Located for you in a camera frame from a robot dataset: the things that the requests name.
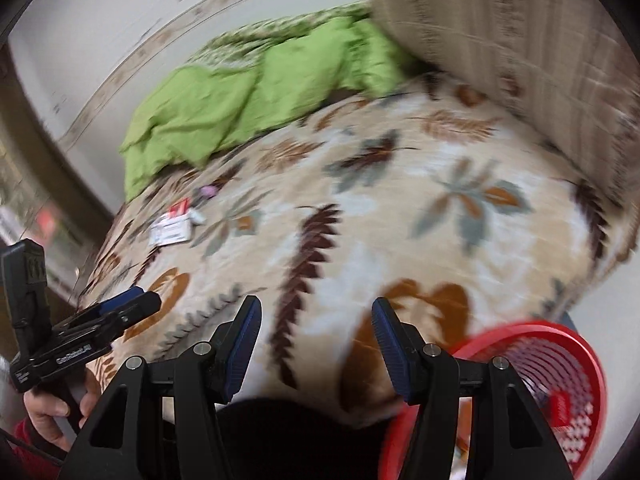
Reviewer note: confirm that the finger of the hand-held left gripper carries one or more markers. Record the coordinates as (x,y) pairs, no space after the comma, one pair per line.
(137,312)
(125,297)

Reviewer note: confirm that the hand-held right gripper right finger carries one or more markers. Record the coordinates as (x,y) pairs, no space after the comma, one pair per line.
(392,355)

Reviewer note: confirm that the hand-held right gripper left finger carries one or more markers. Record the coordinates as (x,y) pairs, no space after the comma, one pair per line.
(242,355)

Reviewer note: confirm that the red plastic basket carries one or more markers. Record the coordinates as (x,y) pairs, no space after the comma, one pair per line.
(550,345)

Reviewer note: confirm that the red cigarette box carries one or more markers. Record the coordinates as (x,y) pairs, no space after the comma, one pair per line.
(560,410)

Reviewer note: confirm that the person's left forearm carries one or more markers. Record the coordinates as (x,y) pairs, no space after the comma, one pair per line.
(25,462)

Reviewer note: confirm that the person's left hand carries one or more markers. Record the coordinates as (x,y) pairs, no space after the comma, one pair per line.
(47,417)

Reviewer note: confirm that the white box with red print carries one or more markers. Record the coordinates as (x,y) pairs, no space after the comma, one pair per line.
(170,232)

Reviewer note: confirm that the small white scrap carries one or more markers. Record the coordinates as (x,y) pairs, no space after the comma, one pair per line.
(197,216)

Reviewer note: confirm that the small pink wrapper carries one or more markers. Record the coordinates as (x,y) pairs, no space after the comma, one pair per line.
(208,191)

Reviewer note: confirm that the leaf printed blanket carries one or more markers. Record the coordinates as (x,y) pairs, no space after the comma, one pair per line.
(400,210)

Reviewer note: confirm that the green quilt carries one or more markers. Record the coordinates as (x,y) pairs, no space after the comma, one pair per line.
(200,110)

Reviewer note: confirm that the striped floral headboard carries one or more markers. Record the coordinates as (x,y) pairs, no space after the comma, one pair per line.
(500,35)

